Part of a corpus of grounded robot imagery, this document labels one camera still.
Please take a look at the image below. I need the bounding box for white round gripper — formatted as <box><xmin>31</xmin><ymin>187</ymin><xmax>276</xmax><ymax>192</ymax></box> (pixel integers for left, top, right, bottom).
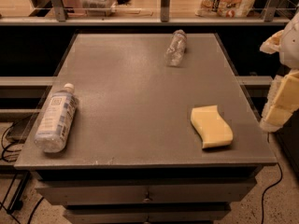
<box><xmin>260</xmin><ymin>13</ymin><xmax>299</xmax><ymax>133</ymax></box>

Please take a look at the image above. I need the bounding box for clear crinkled water bottle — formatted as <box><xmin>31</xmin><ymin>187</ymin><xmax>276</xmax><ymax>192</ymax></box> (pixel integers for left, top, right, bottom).
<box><xmin>165</xmin><ymin>30</ymin><xmax>187</xmax><ymax>67</ymax></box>

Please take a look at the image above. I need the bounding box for blue label plastic bottle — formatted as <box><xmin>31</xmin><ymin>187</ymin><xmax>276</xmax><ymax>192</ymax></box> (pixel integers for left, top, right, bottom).
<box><xmin>34</xmin><ymin>83</ymin><xmax>77</xmax><ymax>153</ymax></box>

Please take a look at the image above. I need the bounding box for yellow wavy sponge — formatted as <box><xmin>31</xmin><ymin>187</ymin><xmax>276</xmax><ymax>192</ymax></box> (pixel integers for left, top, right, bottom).
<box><xmin>191</xmin><ymin>105</ymin><xmax>234</xmax><ymax>149</ymax></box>

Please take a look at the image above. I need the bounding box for printed snack bag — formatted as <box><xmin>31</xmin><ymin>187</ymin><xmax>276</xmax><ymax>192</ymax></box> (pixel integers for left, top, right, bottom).
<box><xmin>196</xmin><ymin>0</ymin><xmax>255</xmax><ymax>18</ymax></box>

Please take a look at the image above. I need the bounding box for metal drawer knob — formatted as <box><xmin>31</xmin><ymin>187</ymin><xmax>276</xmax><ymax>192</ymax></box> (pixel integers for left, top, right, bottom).
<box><xmin>143</xmin><ymin>193</ymin><xmax>152</xmax><ymax>203</ymax></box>

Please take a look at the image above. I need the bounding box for clear plastic storage bin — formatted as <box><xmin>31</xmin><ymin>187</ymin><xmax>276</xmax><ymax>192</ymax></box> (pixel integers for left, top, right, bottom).
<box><xmin>80</xmin><ymin>0</ymin><xmax>115</xmax><ymax>17</ymax></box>

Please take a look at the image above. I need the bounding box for grey metal railing frame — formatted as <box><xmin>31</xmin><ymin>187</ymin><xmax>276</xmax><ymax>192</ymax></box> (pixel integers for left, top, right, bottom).
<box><xmin>0</xmin><ymin>0</ymin><xmax>299</xmax><ymax>26</ymax></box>

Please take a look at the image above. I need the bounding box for black cable right floor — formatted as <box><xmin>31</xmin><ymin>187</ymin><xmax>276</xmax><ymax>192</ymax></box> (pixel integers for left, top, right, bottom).
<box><xmin>260</xmin><ymin>133</ymin><xmax>284</xmax><ymax>224</ymax></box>

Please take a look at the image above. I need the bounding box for black cables left floor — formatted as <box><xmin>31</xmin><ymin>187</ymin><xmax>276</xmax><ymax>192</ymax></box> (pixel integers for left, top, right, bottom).
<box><xmin>0</xmin><ymin>115</ymin><xmax>45</xmax><ymax>224</ymax></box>

